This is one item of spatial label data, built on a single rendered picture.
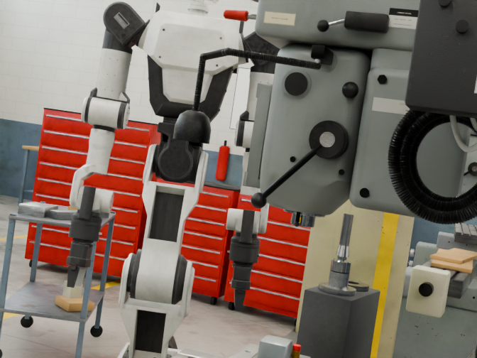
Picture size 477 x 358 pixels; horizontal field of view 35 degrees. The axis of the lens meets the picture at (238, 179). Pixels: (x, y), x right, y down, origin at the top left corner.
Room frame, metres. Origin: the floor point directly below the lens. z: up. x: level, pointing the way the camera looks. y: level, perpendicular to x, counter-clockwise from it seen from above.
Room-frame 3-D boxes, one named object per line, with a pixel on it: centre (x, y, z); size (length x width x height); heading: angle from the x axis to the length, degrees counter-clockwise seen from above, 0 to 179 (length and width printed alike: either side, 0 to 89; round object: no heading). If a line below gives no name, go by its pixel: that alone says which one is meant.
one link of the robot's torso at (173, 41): (2.33, 0.19, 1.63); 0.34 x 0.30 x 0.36; 91
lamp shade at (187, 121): (1.50, 0.10, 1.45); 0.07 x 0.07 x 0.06
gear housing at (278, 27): (1.51, -0.18, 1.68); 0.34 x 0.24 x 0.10; 73
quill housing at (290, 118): (1.52, -0.14, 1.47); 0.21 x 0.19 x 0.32; 163
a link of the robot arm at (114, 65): (2.27, 0.41, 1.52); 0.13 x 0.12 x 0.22; 93
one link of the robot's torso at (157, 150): (2.30, 0.19, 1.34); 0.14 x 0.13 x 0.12; 91
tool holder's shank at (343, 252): (1.82, -0.27, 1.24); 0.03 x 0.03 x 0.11
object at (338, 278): (1.82, -0.27, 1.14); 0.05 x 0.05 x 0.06
